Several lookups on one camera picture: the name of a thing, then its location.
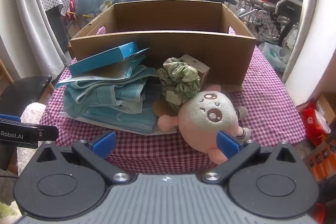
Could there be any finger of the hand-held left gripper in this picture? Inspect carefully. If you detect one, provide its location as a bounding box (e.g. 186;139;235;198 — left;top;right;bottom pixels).
0;114;21;124
0;121;59;142

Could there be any blue cardboard package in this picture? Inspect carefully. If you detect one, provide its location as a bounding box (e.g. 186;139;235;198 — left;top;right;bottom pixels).
69;42;150;76

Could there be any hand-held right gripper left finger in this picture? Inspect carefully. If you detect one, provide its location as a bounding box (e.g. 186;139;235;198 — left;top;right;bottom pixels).
35;131;132;185

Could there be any pink plush toy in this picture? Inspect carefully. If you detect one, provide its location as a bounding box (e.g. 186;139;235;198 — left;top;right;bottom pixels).
157;84;251;164

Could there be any orange printed box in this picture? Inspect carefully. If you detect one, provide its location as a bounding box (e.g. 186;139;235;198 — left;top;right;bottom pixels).
302;135;336;182

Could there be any light blue towel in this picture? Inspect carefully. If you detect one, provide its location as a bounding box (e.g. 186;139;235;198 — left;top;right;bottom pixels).
63;65;158;118

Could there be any black wheelchair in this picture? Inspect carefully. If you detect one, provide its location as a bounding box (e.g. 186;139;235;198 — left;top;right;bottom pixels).
238;0;305;50

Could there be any black cabinet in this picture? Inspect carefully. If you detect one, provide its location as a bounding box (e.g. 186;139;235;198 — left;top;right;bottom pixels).
46;7;70;52

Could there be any green scrunchie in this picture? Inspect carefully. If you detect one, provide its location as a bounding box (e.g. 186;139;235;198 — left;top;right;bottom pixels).
157;57;201;110

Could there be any purple checkered tablecloth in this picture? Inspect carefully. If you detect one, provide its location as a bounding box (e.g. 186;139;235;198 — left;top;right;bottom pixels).
39;27;306;174

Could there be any red snack packet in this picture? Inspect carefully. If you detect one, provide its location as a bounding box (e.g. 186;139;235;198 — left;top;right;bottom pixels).
297;102;331;147

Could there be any open brown carton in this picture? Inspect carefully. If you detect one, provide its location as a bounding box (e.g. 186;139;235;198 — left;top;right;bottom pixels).
315;94;336;130

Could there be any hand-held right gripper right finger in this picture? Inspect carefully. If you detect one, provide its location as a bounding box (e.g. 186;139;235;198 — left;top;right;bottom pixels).
201;130;300;185

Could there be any wooden chair black seat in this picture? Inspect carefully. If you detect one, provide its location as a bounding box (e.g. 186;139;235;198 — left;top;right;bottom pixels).
0;59;53;170

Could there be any small tan box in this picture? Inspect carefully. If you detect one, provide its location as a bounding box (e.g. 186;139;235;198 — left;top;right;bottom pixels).
180;54;210;83

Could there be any blue face mask pack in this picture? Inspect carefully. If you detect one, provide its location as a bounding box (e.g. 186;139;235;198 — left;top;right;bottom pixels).
59;106;179;136

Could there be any green white plastic bag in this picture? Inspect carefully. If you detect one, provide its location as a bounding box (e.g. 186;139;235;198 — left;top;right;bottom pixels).
262;42;292;73

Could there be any brown cardboard box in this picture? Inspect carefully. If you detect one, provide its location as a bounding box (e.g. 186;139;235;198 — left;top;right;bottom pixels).
70;0;256;85

